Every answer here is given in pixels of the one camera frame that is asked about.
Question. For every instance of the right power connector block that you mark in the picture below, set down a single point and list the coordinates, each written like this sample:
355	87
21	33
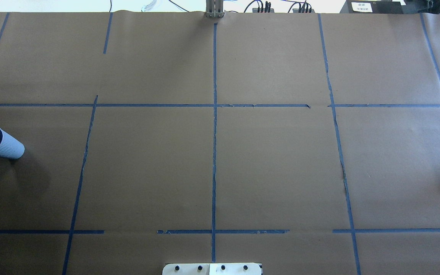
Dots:
302	7

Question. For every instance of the power connector block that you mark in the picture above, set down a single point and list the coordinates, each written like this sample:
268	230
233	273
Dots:
302	7
262	7

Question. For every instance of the left power connector block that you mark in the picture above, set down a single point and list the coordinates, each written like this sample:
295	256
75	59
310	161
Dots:
262	7

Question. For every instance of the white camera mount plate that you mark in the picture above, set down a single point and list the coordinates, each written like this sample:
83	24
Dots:
243	268

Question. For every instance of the aluminium frame post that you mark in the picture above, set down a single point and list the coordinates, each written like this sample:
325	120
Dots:
214	9

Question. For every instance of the black box with label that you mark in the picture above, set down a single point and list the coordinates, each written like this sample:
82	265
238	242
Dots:
372	6

